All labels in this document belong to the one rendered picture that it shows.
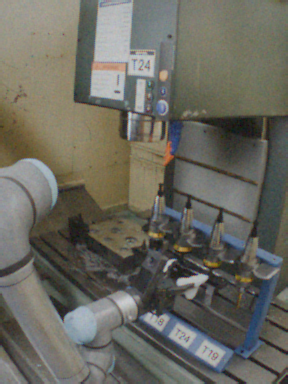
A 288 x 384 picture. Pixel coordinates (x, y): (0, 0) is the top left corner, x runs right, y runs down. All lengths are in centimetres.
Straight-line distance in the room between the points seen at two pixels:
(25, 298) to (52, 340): 10
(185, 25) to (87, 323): 70
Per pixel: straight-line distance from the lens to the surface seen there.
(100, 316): 76
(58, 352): 67
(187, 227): 104
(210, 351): 107
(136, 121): 119
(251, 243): 92
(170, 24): 90
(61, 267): 148
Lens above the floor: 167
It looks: 20 degrees down
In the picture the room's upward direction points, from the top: 4 degrees clockwise
